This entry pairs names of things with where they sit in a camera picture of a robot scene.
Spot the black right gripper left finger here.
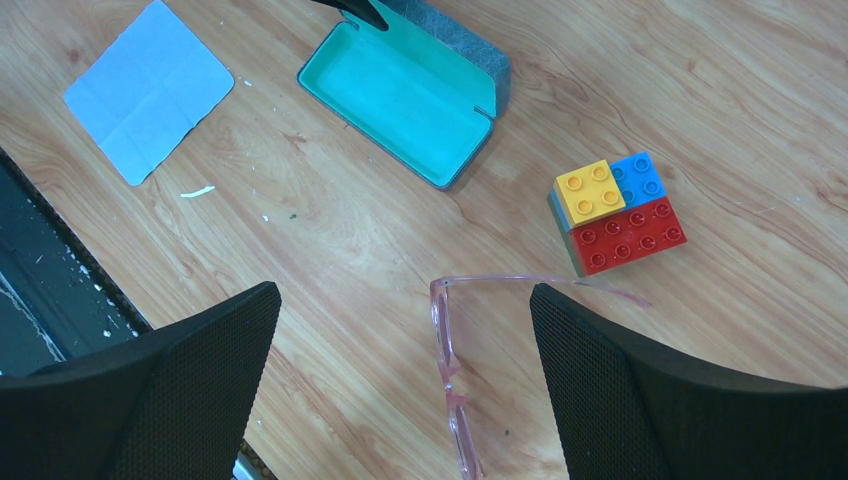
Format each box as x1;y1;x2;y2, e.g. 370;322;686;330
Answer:
1;281;282;479

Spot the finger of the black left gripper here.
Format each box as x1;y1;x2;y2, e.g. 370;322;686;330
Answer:
312;0;389;31

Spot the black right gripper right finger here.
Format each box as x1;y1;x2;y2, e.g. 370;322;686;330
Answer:
529;283;847;479

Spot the grey glasses case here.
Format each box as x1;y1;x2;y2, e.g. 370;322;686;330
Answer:
298;1;512;190

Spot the light blue cleaning cloth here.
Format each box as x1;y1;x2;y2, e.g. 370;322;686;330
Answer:
63;1;235;186

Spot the colourful toy brick block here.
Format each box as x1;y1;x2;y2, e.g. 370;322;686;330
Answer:
548;152;687;277

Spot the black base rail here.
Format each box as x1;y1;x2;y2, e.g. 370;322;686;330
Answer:
1;156;259;479

